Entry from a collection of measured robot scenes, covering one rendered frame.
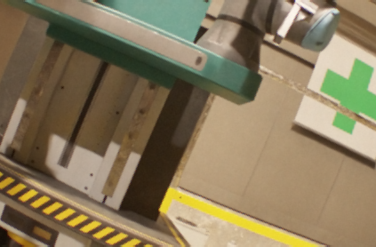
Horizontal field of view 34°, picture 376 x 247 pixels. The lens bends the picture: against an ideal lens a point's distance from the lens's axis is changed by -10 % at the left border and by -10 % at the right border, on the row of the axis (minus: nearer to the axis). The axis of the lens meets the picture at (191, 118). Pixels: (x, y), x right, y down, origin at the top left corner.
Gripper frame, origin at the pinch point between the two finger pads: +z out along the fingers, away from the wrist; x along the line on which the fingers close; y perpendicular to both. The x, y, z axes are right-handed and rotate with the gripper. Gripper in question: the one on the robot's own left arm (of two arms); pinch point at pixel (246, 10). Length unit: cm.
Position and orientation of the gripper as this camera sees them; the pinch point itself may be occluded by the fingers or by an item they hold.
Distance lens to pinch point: 105.8
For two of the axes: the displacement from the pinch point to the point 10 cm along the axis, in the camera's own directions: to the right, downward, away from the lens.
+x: 8.6, 5.1, -0.5
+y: 2.0, -4.2, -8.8
